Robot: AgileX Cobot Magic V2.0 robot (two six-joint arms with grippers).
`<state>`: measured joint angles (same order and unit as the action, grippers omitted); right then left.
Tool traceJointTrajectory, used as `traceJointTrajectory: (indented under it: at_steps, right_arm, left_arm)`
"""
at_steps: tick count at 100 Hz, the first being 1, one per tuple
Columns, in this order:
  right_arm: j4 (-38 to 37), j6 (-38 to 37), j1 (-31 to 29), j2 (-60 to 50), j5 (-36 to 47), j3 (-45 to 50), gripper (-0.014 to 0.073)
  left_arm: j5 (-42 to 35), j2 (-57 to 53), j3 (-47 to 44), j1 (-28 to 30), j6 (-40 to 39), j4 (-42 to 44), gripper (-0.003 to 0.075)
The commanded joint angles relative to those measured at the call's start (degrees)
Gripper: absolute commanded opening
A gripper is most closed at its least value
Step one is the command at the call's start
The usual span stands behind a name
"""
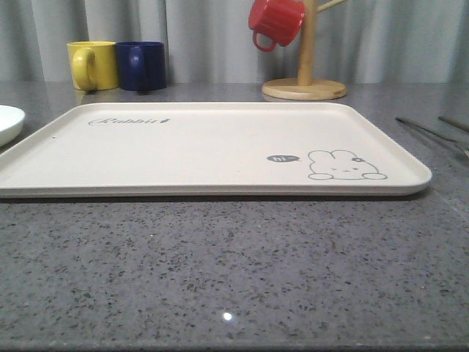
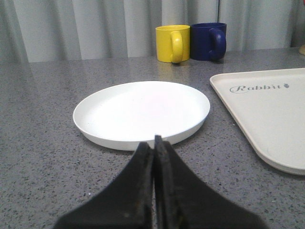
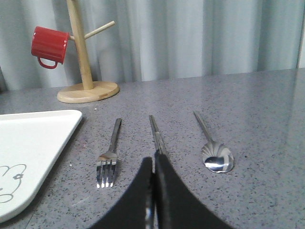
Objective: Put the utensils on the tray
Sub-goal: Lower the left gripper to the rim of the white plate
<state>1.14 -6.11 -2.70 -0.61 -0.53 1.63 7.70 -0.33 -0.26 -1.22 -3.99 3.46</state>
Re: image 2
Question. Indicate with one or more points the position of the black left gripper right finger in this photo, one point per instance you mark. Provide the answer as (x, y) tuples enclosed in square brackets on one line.
[(183, 201)]

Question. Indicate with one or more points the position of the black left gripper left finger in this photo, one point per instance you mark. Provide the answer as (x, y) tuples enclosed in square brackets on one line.
[(124, 204)]

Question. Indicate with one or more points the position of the white round plate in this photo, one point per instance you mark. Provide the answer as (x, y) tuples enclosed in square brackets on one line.
[(122, 116)]

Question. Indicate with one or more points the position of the cream rabbit serving tray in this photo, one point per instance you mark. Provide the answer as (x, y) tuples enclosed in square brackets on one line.
[(269, 107)]

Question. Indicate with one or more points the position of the yellow mug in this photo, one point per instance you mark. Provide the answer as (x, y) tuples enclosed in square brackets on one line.
[(173, 43)]

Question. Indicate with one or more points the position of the dark blue mug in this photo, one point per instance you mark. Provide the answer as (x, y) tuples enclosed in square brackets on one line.
[(208, 41)]

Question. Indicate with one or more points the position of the wooden mug tree stand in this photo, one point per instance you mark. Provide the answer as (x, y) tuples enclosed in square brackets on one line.
[(302, 50)]

